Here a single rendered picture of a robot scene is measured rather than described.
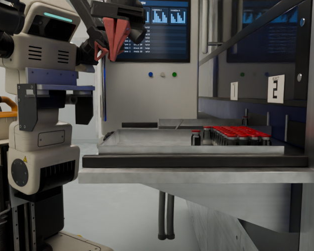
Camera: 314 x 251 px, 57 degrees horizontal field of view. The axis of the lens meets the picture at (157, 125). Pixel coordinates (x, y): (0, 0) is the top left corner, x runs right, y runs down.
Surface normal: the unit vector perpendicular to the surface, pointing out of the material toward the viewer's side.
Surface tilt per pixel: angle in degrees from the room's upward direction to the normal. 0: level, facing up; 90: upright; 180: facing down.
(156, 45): 90
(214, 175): 90
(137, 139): 90
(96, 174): 90
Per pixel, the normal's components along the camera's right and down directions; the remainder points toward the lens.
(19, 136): -0.53, 0.09
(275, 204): 0.01, 0.11
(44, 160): 0.84, 0.19
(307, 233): -1.00, 0.00
